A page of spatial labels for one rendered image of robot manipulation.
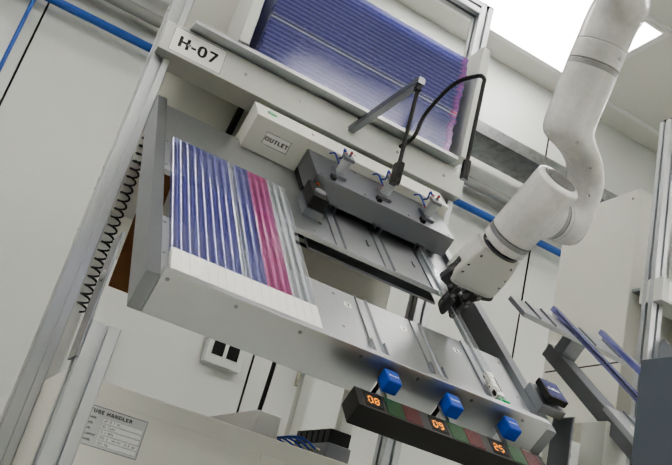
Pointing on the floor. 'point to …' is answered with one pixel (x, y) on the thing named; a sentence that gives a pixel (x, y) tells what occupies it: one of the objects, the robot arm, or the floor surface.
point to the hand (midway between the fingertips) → (451, 303)
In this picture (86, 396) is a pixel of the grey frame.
